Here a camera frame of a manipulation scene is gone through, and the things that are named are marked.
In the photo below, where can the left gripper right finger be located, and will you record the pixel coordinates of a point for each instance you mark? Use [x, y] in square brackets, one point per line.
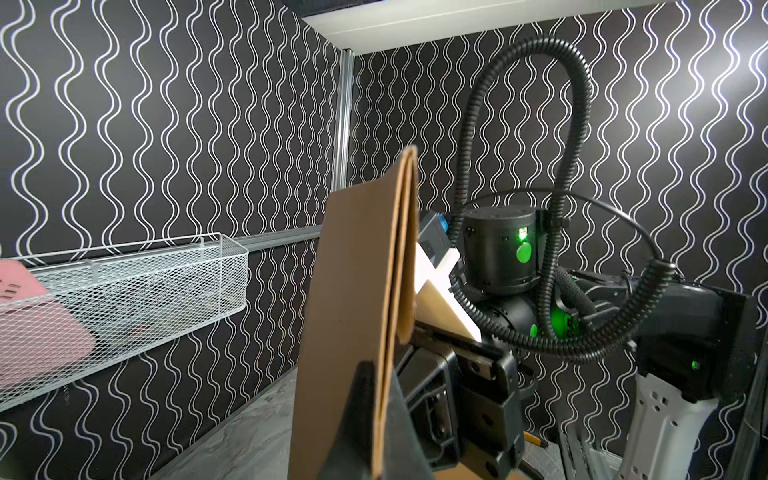
[403, 457]

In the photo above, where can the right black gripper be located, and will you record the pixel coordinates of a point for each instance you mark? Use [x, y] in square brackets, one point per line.
[464, 401]

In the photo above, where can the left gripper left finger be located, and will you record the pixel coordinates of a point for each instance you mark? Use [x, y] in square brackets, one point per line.
[350, 456]

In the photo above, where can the brown file bag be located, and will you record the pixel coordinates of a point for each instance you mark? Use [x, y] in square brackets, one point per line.
[360, 305]

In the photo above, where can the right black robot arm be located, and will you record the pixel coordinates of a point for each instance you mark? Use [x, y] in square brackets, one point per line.
[695, 344]

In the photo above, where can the pink triangular board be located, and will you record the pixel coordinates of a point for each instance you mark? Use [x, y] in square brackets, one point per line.
[38, 334]

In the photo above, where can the yellow handled pliers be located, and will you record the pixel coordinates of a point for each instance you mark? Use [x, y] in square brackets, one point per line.
[535, 440]

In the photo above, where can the white wire mesh basket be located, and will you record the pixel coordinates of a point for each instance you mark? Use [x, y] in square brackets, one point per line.
[137, 296]

